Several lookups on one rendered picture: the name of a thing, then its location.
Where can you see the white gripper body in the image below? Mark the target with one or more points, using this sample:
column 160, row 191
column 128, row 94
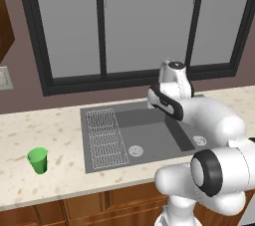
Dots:
column 151, row 99

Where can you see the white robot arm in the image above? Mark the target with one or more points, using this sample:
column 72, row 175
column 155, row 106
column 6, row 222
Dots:
column 212, row 120

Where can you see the pale grey sink tap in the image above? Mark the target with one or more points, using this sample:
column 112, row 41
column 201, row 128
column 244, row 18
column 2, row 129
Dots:
column 164, row 72

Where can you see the grey double basin sink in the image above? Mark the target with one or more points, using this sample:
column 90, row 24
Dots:
column 149, row 137

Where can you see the green plastic cup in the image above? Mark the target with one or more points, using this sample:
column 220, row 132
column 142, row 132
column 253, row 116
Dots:
column 39, row 162

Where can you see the brown wooden drawer front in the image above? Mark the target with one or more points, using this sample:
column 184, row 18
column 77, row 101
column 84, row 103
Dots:
column 136, row 200
column 86, row 208

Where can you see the black framed window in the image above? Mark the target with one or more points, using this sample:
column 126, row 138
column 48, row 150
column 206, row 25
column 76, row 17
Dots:
column 45, row 54

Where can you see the brown wooden cupboard door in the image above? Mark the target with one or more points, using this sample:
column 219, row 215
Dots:
column 215, row 219
column 23, row 216

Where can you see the grey dishwasher front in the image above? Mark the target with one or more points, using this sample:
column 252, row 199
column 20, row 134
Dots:
column 248, row 216

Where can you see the grey wall socket plate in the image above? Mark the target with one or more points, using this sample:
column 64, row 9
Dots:
column 5, row 78

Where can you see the brown wooden wall cupboard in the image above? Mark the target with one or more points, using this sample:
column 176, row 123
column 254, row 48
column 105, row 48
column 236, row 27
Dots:
column 5, row 31

